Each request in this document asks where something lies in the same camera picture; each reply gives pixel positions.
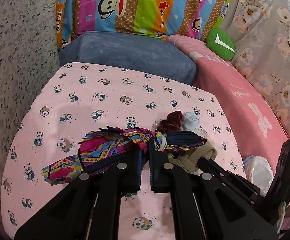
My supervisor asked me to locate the multicolour patterned scarf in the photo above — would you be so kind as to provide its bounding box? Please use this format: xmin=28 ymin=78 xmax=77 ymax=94
xmin=41 ymin=126 xmax=207 ymax=185

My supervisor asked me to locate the pink fleece blanket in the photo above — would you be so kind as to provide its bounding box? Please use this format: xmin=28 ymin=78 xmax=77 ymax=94
xmin=167 ymin=35 xmax=290 ymax=171

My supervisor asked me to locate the tan stocking cloth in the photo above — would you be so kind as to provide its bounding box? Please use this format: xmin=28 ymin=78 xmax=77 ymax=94
xmin=168 ymin=141 xmax=218 ymax=174

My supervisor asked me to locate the white sock ball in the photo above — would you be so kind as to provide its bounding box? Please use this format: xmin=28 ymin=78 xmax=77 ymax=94
xmin=181 ymin=112 xmax=199 ymax=131

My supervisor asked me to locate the dark red scrunchie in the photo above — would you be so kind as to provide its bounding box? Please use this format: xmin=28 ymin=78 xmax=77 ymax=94
xmin=156 ymin=111 xmax=182 ymax=134

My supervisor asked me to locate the pink panda bed sheet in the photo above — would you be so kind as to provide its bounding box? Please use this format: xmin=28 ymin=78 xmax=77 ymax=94
xmin=1 ymin=63 xmax=245 ymax=237

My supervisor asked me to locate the grey floral quilt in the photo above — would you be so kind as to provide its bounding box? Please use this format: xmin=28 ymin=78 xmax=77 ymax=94
xmin=220 ymin=0 xmax=290 ymax=137

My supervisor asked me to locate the green round cushion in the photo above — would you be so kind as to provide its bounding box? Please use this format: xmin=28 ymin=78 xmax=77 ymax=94
xmin=206 ymin=28 xmax=235 ymax=61

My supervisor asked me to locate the blue velvet pillow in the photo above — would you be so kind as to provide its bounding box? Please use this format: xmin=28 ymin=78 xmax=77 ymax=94
xmin=59 ymin=31 xmax=198 ymax=85

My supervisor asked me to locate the colourful monkey striped pillow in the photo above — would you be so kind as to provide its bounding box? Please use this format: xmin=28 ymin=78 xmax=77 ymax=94
xmin=56 ymin=0 xmax=231 ymax=47

